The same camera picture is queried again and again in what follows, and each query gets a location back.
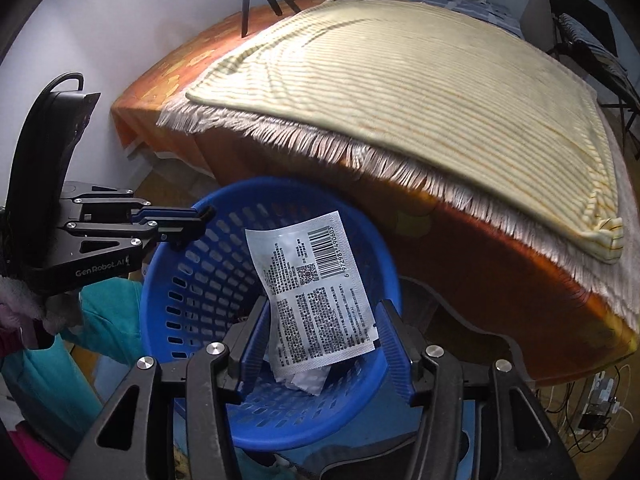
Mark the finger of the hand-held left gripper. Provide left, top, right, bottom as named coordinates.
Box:
left=66, top=183, right=217, bottom=227
left=65, top=224, right=208, bottom=262

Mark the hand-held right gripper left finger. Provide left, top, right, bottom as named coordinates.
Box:
left=70, top=295, right=274, bottom=480

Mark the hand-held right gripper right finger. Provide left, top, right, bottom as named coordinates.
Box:
left=375, top=300, right=581, bottom=480

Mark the blue plastic basket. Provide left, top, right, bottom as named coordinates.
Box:
left=140, top=176, right=403, bottom=453

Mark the white printed packet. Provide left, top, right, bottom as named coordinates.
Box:
left=244, top=211, right=381, bottom=380

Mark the orange floral bed sheet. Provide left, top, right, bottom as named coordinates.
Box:
left=110, top=0, right=640, bottom=386

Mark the fringed checkered blanket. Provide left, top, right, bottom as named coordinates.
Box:
left=156, top=95, right=640, bottom=333

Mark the teal cloth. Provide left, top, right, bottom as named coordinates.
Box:
left=0, top=280, right=147, bottom=441

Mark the black power adapter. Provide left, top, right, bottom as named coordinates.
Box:
left=579, top=411, right=609, bottom=432

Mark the white power strip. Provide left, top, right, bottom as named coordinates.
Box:
left=589, top=376, right=621, bottom=407

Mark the black tripod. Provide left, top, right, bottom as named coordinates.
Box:
left=240, top=0, right=301, bottom=38

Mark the pink garment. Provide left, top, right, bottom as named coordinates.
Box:
left=0, top=417, right=72, bottom=480

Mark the yellow striped blanket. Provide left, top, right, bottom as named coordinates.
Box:
left=186, top=0, right=626, bottom=265

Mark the black folding chair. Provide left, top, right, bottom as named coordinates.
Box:
left=545, top=12, right=640, bottom=161

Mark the black board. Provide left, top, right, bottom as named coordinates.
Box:
left=520, top=0, right=618, bottom=56

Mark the power strip with cables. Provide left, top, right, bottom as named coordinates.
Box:
left=539, top=360, right=640, bottom=457

